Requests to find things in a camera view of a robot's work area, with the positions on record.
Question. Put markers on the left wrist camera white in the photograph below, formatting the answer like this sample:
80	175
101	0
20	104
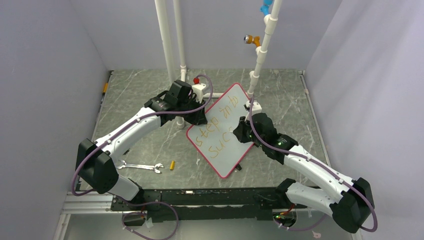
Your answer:
199	89

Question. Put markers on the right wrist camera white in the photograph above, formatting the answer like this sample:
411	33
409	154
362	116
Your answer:
252	109

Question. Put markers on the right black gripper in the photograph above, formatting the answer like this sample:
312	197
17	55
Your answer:
239	131

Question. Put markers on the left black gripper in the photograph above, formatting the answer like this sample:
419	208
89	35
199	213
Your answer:
199	118

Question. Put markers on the white pvc pipe frame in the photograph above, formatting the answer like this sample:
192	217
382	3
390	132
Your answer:
270	22

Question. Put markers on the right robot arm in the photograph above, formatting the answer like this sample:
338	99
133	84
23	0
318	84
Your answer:
349	202

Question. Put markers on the silver open-end wrench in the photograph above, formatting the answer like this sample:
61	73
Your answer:
121	164

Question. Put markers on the pink framed whiteboard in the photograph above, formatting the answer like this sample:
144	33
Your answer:
215	140

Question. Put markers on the orange clamp mounted camera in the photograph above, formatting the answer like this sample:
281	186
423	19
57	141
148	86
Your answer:
249	39

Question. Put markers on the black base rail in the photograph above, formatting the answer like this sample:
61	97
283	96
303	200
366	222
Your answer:
258	203

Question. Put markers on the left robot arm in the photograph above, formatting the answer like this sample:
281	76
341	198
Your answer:
96	160

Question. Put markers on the blue clamp on pipe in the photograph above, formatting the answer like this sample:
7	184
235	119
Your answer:
265	7

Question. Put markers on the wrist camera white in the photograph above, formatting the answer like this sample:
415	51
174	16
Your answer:
199	89
252	109

